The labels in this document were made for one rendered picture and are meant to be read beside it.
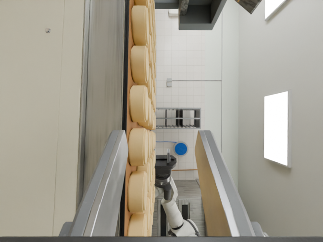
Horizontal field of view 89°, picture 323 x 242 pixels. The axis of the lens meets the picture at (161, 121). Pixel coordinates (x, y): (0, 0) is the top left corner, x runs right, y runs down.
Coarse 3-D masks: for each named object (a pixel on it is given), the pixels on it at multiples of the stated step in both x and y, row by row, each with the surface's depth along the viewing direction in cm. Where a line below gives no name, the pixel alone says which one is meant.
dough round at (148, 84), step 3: (150, 69) 30; (150, 72) 30; (150, 75) 30; (150, 78) 30; (150, 81) 30; (138, 84) 27; (141, 84) 27; (144, 84) 27; (147, 84) 27; (150, 84) 30; (147, 87) 28; (150, 87) 30; (150, 90) 30
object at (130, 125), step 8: (128, 48) 20; (128, 56) 20; (128, 64) 20; (128, 72) 20; (128, 80) 20; (128, 88) 20; (128, 96) 20; (128, 104) 20; (128, 112) 20; (128, 120) 20; (128, 128) 20; (128, 136) 20; (128, 160) 20; (128, 168) 20; (136, 168) 26; (128, 176) 20; (128, 216) 20; (128, 224) 20
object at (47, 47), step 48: (0, 0) 22; (48, 0) 22; (0, 48) 22; (48, 48) 22; (0, 96) 21; (48, 96) 21; (0, 144) 21; (48, 144) 21; (0, 192) 21; (48, 192) 21
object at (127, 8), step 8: (128, 0) 19; (128, 8) 19; (128, 16) 19; (128, 24) 19; (128, 32) 19; (128, 40) 19; (120, 208) 17; (120, 216) 17; (120, 224) 17; (120, 232) 17
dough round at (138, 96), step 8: (136, 88) 21; (144, 88) 21; (136, 96) 20; (144, 96) 20; (136, 104) 20; (144, 104) 20; (136, 112) 20; (144, 112) 21; (136, 120) 21; (144, 120) 21
